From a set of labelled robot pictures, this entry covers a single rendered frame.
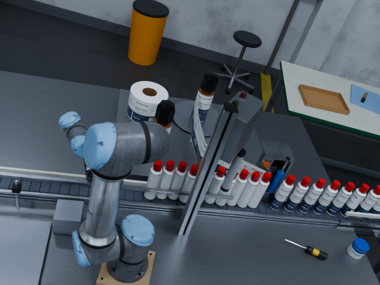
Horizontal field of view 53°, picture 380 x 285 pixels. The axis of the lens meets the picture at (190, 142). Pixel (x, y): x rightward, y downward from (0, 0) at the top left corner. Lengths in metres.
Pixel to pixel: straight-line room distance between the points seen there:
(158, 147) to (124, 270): 0.55
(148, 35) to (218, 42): 0.96
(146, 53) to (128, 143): 3.28
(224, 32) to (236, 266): 3.38
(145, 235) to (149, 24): 3.00
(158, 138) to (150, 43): 3.19
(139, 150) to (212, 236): 0.81
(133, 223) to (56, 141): 0.79
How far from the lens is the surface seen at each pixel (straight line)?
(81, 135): 1.37
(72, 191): 1.68
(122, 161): 0.99
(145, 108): 1.98
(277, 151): 1.74
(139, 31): 4.11
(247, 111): 1.29
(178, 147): 1.97
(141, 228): 1.32
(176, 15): 4.62
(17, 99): 2.22
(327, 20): 4.48
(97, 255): 1.27
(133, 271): 1.42
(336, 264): 1.91
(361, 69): 5.05
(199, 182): 1.42
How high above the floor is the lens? 2.16
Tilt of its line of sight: 39 degrees down
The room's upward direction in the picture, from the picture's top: 18 degrees clockwise
